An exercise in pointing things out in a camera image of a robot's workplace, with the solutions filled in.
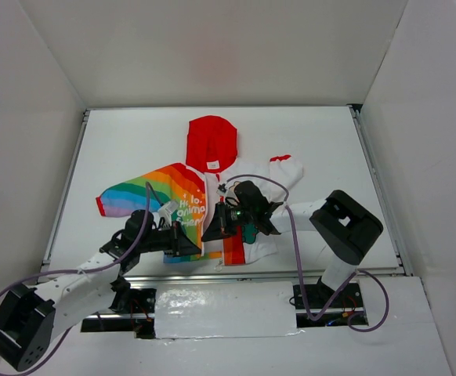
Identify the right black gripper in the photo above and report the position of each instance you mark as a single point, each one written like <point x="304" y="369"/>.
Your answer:
<point x="220" y="218"/>

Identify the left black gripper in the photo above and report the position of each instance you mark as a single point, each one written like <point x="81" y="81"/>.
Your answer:
<point x="175" y="240"/>

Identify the rainbow hooded kids jacket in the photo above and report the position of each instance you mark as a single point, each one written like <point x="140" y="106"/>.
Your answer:
<point x="211" y="159"/>

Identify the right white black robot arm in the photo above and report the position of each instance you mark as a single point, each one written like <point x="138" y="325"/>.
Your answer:
<point x="347" y="227"/>

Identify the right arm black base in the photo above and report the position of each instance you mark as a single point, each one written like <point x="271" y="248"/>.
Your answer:
<point x="349" y="298"/>

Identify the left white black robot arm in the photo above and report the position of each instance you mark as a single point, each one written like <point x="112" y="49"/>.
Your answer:
<point x="32" y="316"/>

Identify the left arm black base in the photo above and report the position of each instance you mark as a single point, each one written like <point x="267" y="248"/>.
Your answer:
<point x="135" y="309"/>

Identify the white foil covered panel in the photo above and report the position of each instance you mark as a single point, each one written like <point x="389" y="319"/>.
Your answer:
<point x="226" y="310"/>

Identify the aluminium front rail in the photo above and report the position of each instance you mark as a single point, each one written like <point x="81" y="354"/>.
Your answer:
<point x="239" y="277"/>

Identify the aluminium rail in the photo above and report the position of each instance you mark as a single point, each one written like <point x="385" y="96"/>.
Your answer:
<point x="239" y="277"/>
<point x="63" y="199"/>
<point x="393" y="229"/>

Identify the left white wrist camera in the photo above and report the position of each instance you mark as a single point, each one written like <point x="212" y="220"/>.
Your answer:
<point x="167" y="210"/>

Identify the aluminium left side rail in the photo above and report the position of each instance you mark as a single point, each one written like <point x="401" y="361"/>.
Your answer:
<point x="63" y="199"/>

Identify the aluminium right side rail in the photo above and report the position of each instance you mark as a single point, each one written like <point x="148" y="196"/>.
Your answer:
<point x="393" y="229"/>

